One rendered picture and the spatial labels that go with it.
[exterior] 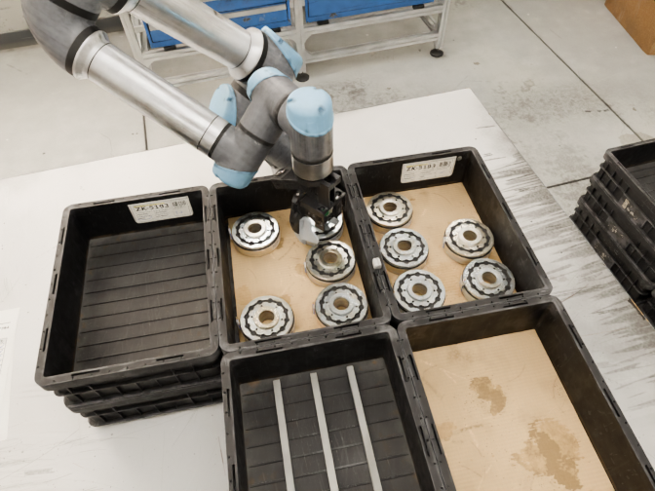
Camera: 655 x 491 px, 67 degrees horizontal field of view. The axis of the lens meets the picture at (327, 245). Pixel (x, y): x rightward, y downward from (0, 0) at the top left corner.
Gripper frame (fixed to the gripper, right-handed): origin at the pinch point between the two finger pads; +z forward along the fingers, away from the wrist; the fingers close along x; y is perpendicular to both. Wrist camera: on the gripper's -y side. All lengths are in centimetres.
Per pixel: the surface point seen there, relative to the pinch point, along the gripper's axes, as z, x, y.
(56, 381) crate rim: -8, -54, -8
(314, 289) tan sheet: 2.1, -10.0, 9.6
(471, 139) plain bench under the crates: 15, 65, 7
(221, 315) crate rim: -6.5, -28.3, 3.8
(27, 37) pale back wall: 80, 57, -280
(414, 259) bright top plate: -0.7, 7.2, 22.4
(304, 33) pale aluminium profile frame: 57, 134, -120
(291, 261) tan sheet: 2.1, -7.5, 1.3
